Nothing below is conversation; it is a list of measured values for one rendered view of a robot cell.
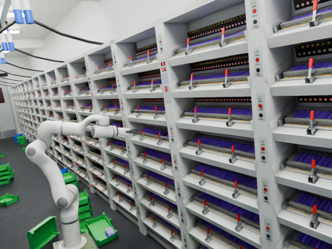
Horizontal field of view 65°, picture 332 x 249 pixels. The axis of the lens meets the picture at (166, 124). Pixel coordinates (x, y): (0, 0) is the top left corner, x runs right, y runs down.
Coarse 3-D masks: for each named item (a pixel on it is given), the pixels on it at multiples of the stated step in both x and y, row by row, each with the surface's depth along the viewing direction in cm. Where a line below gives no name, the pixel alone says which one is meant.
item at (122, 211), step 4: (120, 208) 299; (124, 212) 290; (128, 216) 283; (132, 216) 277; (132, 220) 276; (136, 220) 268; (136, 224) 269; (148, 232) 250; (152, 232) 244; (152, 236) 244; (156, 236) 238; (156, 240) 239; (160, 240) 233; (164, 240) 230; (164, 244) 228; (168, 244) 224; (168, 248) 223; (172, 248) 218
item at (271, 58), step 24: (264, 0) 105; (288, 0) 115; (264, 24) 107; (264, 48) 109; (288, 48) 117; (264, 72) 112; (264, 96) 114; (288, 96) 120; (288, 144) 123; (264, 168) 122; (264, 240) 130
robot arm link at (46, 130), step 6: (42, 126) 172; (48, 126) 172; (54, 126) 172; (60, 126) 173; (42, 132) 173; (48, 132) 173; (54, 132) 174; (60, 132) 174; (42, 138) 179; (48, 138) 178; (48, 144) 183
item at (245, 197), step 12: (192, 168) 181; (204, 168) 175; (216, 168) 170; (192, 180) 173; (204, 180) 165; (216, 180) 160; (228, 180) 155; (240, 180) 151; (252, 180) 146; (204, 192) 164; (216, 192) 153; (228, 192) 149; (240, 192) 144; (252, 192) 139; (240, 204) 140; (252, 204) 134
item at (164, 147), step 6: (138, 126) 236; (144, 126) 240; (156, 126) 224; (162, 126) 216; (132, 138) 230; (138, 138) 224; (156, 138) 209; (138, 144) 224; (144, 144) 214; (150, 144) 204; (156, 144) 199; (162, 144) 195; (168, 144) 182; (162, 150) 194; (168, 150) 186
